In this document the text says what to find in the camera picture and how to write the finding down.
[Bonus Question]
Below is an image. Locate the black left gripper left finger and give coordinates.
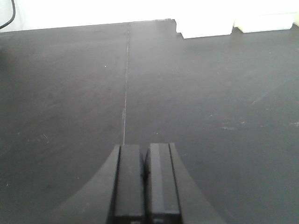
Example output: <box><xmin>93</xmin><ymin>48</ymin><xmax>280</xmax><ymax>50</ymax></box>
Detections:
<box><xmin>48</xmin><ymin>145</ymin><xmax>145</xmax><ymax>224</ymax></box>

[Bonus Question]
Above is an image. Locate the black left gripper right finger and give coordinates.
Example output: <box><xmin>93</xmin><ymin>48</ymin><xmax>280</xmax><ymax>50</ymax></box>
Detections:
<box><xmin>145</xmin><ymin>143</ymin><xmax>225</xmax><ymax>224</ymax></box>

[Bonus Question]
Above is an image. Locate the white block on table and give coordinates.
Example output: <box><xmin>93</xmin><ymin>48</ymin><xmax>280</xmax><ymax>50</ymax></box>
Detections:
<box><xmin>175</xmin><ymin>17</ymin><xmax>234</xmax><ymax>39</ymax></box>

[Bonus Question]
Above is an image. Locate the cream block on table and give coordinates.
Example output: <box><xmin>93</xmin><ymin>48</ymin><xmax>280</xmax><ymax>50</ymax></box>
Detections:
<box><xmin>234</xmin><ymin>13</ymin><xmax>296</xmax><ymax>33</ymax></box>

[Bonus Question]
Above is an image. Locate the black cable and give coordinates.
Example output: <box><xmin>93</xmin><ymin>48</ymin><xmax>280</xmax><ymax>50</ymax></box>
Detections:
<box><xmin>0</xmin><ymin>0</ymin><xmax>16</xmax><ymax>29</ymax></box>

